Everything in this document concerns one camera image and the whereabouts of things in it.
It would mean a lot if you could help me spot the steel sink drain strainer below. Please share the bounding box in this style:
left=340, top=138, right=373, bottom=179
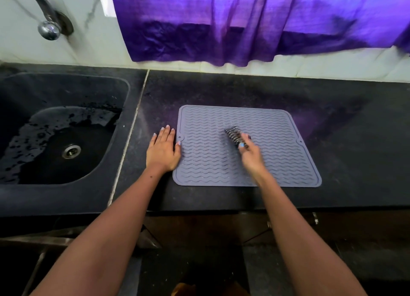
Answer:
left=61, top=144, right=82, bottom=160

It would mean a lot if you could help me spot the person's right hand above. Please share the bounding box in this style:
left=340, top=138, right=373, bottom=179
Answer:
left=238, top=132, right=269, bottom=182

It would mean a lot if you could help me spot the dark wooden cabinet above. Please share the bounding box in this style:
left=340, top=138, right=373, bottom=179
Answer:
left=138, top=209, right=410, bottom=296

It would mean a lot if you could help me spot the purple curtain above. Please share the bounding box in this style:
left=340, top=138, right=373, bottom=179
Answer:
left=108, top=0, right=410, bottom=67

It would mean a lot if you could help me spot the person's right forearm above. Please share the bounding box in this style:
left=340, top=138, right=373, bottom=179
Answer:
left=255, top=170, right=368, bottom=296

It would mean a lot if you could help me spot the black bristle brush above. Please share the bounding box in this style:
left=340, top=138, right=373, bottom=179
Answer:
left=224, top=126, right=252, bottom=149

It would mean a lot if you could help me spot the chrome faucet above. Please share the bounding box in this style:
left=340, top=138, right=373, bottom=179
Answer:
left=20, top=0, right=74, bottom=41

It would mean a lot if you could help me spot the person's left forearm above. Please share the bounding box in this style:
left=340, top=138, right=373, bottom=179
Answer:
left=30, top=166, right=175, bottom=296

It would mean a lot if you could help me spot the person's left hand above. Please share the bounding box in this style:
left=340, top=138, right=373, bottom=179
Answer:
left=146, top=125, right=182, bottom=175

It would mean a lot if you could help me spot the black stone sink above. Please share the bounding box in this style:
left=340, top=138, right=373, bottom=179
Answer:
left=0, top=72, right=131, bottom=186

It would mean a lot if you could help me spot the grey ribbed silicone mat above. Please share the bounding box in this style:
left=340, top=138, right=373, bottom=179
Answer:
left=172, top=105, right=322, bottom=188

